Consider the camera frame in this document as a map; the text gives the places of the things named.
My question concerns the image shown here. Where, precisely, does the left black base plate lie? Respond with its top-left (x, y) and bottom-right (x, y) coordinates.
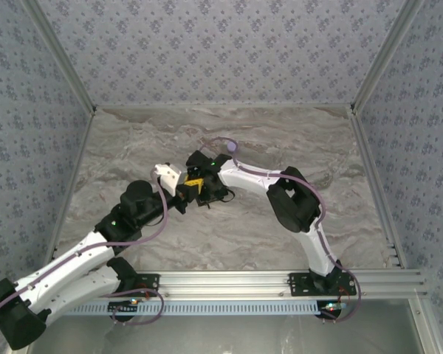
top-left (92, 273), bottom-right (161, 298)

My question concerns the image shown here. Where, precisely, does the aluminium frame post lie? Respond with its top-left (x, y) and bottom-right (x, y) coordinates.
top-left (21, 0), bottom-right (97, 114)
top-left (408, 298), bottom-right (443, 354)
top-left (350, 0), bottom-right (428, 111)

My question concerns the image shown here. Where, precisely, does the aluminium table side rail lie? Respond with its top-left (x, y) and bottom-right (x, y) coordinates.
top-left (348, 106), bottom-right (408, 269)
top-left (44, 108), bottom-right (99, 266)

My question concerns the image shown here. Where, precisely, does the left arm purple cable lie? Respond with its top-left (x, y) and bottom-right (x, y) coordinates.
top-left (0, 170), bottom-right (168, 327)

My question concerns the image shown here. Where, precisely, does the right black electronics module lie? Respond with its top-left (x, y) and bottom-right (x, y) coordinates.
top-left (318, 301), bottom-right (347, 321)

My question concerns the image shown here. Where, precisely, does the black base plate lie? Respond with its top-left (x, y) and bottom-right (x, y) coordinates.
top-left (288, 272), bottom-right (357, 298)
top-left (92, 273), bottom-right (161, 298)

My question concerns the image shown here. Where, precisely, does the left black electronics module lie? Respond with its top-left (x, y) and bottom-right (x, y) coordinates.
top-left (108, 300), bottom-right (140, 315)

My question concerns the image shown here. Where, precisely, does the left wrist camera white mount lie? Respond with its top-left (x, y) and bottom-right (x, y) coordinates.
top-left (150, 163), bottom-right (182, 196)

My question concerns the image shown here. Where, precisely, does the aluminium lower frame post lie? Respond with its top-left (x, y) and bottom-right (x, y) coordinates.
top-left (408, 298), bottom-right (443, 354)

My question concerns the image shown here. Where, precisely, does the aluminium table back rail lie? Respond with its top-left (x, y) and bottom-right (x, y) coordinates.
top-left (95, 104), bottom-right (354, 110)

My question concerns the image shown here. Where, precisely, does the perforated grey cable duct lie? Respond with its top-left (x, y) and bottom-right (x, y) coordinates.
top-left (63, 299), bottom-right (320, 316)

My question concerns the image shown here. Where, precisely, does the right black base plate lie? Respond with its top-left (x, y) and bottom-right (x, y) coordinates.
top-left (288, 272), bottom-right (357, 298)

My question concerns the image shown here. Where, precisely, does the black electronics module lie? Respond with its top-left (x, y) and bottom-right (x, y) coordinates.
top-left (108, 300), bottom-right (140, 315)
top-left (318, 301), bottom-right (347, 321)

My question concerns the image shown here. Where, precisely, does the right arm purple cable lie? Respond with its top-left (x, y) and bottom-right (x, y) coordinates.
top-left (200, 137), bottom-right (363, 324)

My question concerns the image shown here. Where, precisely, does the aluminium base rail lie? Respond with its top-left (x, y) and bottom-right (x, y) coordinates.
top-left (24, 270), bottom-right (428, 300)

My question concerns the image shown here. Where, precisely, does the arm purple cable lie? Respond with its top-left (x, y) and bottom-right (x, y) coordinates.
top-left (0, 170), bottom-right (168, 327)
top-left (200, 137), bottom-right (363, 324)

